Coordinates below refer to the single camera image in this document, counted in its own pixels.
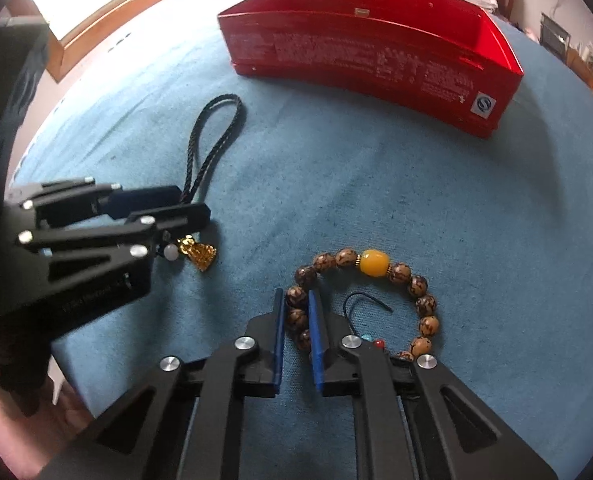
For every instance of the red metal box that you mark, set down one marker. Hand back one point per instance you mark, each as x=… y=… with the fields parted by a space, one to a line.
x=326 y=55

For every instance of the blue tablecloth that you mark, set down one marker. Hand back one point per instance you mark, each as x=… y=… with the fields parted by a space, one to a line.
x=426 y=185

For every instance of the black chair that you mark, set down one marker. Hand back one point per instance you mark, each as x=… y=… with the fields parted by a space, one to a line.
x=555 y=32

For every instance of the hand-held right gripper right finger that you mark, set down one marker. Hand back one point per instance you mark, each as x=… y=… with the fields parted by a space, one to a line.
x=316 y=340

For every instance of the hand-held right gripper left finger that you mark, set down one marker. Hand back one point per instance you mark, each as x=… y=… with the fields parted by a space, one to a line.
x=278 y=340

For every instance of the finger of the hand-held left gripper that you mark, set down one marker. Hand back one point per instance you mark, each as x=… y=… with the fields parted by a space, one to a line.
x=141 y=200
x=176 y=217

